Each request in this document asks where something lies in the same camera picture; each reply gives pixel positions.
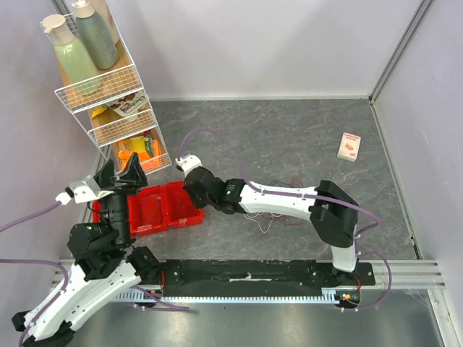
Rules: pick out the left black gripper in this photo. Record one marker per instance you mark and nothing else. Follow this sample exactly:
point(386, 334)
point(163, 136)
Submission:
point(134, 173)

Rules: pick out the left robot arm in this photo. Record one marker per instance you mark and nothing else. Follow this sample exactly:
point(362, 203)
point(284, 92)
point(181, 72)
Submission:
point(106, 262)

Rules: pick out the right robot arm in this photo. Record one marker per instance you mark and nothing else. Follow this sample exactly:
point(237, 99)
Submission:
point(332, 212)

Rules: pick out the orange snack packs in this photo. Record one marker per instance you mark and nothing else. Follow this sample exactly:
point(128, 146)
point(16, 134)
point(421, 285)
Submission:
point(145, 146)

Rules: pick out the red bin middle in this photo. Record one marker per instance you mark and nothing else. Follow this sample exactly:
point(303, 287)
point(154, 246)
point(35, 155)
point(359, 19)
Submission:
point(146, 212)

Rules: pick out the red bin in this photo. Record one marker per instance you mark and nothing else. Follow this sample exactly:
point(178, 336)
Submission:
point(146, 212)
point(180, 211)

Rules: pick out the red bin right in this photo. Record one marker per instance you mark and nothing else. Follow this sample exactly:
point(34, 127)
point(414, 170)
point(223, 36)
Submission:
point(180, 211)

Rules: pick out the chocolate cookie box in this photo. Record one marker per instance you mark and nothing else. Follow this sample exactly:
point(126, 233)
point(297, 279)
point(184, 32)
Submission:
point(129, 104)

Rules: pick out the light green bottle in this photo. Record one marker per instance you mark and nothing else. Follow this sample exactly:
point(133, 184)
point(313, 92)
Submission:
point(72, 54)

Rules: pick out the dark green bottle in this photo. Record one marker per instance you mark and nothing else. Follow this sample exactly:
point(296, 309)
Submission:
point(95, 35)

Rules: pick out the beige bottle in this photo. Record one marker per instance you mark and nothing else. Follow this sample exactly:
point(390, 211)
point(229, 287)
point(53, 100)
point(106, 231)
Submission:
point(101, 7)

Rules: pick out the small white card box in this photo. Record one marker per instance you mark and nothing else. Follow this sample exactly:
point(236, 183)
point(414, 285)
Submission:
point(349, 147)

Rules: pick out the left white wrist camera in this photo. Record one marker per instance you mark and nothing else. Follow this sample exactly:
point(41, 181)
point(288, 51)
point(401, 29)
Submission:
point(86, 190)

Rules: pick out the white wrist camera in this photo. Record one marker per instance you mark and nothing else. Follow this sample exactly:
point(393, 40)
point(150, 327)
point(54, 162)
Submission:
point(86, 190)
point(187, 163)

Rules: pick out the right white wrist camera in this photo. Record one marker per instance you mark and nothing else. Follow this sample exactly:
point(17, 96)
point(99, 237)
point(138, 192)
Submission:
point(187, 163)

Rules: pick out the white wire shelf rack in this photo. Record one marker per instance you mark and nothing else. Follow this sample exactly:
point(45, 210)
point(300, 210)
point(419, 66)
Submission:
point(104, 127)

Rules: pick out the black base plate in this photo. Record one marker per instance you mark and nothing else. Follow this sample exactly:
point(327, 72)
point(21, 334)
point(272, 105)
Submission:
point(255, 277)

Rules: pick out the slotted cable duct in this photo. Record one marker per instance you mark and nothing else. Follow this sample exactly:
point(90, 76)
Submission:
point(144, 296)

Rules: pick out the aluminium frame rail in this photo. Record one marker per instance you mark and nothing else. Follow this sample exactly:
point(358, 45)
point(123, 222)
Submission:
point(408, 274)

